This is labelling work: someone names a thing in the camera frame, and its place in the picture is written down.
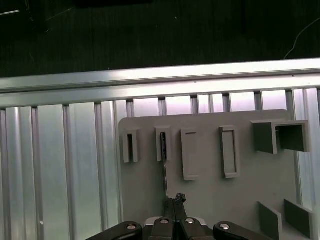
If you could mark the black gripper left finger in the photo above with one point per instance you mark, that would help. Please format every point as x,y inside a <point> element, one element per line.
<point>162,230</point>

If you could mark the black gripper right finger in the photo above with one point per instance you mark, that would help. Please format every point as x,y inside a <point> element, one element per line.
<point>190,230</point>

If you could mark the RAM stick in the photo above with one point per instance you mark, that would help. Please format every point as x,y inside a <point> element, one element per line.
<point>165,180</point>

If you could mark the grey parts rack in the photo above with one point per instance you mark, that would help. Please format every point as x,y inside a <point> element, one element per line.
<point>212,195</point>

